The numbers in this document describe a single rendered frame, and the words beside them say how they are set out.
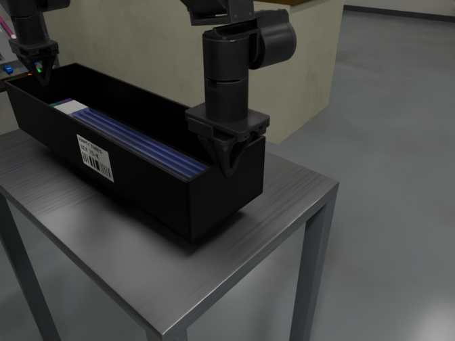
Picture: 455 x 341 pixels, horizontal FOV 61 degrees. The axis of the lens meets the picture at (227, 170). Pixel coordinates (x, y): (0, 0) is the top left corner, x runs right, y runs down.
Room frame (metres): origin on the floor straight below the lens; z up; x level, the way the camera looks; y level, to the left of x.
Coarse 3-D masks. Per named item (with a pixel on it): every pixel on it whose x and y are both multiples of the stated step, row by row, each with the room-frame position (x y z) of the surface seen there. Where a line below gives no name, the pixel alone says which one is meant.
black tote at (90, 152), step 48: (48, 96) 0.85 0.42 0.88; (96, 96) 0.87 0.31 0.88; (144, 96) 0.74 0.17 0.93; (48, 144) 0.70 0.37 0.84; (96, 144) 0.56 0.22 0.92; (192, 144) 0.65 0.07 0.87; (144, 192) 0.48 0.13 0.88; (192, 192) 0.42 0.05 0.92; (240, 192) 0.50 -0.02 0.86; (192, 240) 0.42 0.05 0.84
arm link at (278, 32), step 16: (240, 0) 0.46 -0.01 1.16; (192, 16) 0.50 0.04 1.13; (208, 16) 0.51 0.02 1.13; (224, 16) 0.48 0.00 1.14; (240, 16) 0.45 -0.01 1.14; (256, 16) 0.49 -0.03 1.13; (272, 16) 0.51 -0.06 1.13; (288, 16) 0.53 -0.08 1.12; (272, 32) 0.50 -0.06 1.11; (288, 32) 0.52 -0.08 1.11; (272, 48) 0.49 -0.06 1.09; (288, 48) 0.51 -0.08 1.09; (256, 64) 0.50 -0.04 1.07; (272, 64) 0.51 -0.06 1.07
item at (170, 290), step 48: (0, 144) 0.77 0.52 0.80; (0, 192) 0.75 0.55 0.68; (48, 192) 0.59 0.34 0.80; (96, 192) 0.59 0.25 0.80; (288, 192) 0.59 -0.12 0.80; (336, 192) 0.62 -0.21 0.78; (96, 240) 0.46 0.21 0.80; (144, 240) 0.46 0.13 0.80; (240, 240) 0.46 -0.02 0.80; (144, 288) 0.36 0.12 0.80; (192, 288) 0.36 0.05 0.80; (48, 336) 0.74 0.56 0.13
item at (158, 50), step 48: (96, 0) 3.17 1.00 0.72; (144, 0) 2.86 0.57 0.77; (288, 0) 2.22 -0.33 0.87; (336, 0) 2.74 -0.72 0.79; (96, 48) 3.24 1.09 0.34; (144, 48) 2.90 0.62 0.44; (192, 48) 2.62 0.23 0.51; (336, 48) 2.85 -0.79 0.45; (192, 96) 2.63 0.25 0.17; (288, 96) 2.28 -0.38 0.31
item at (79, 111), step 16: (64, 112) 0.78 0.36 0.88; (80, 112) 0.78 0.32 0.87; (96, 112) 0.78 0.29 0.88; (96, 128) 0.71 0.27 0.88; (112, 128) 0.71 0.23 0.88; (128, 128) 0.70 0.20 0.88; (128, 144) 0.64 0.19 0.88; (144, 144) 0.64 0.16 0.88; (160, 144) 0.64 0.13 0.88; (160, 160) 0.58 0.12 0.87; (176, 160) 0.58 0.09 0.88; (192, 160) 0.58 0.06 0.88; (192, 176) 0.53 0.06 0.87
